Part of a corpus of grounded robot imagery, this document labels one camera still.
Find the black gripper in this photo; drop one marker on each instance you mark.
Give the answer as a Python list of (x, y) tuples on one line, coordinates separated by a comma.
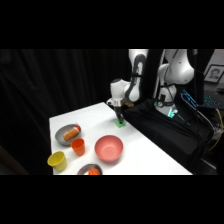
[(119, 111)]

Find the green triangle block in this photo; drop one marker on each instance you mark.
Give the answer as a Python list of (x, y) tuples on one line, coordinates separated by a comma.
[(120, 124)]

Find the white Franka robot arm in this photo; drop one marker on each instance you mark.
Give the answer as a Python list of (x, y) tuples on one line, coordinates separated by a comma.
[(176, 66)]

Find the pink bowl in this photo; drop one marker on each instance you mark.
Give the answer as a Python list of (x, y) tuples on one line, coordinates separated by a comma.
[(109, 148)]

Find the grey bowl with orange fruit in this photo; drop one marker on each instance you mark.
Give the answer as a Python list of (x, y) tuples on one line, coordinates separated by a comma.
[(86, 169)]

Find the grey bowl with hot dog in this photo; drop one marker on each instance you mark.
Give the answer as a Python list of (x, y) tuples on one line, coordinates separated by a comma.
[(61, 135)]

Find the small red toy piece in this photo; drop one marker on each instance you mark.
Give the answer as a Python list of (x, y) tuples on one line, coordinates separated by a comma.
[(77, 127)]

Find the black robot stand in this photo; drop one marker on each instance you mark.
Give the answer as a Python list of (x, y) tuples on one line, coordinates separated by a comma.
[(166, 133)]

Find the orange plastic cup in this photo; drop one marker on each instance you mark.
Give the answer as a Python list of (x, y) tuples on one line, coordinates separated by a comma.
[(78, 146)]

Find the toy hot dog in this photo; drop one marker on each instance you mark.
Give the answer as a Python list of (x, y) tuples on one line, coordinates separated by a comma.
[(71, 134)]

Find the small green light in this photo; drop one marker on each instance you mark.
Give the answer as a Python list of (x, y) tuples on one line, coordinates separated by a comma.
[(172, 113)]

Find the orange toy fruit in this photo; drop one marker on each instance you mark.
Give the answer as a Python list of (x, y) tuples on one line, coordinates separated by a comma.
[(94, 172)]

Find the blue lit device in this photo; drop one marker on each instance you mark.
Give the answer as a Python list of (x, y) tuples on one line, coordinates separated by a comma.
[(189, 99)]

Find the yellow plastic cup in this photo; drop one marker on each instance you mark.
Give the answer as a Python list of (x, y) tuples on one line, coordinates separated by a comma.
[(58, 161)]

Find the framed picture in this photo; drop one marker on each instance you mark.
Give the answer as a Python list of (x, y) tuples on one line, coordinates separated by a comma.
[(214, 73)]

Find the tan wrist mount block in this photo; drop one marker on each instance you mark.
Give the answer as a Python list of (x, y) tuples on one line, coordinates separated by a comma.
[(128, 104)]

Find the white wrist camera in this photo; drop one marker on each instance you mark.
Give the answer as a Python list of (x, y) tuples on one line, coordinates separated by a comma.
[(109, 101)]

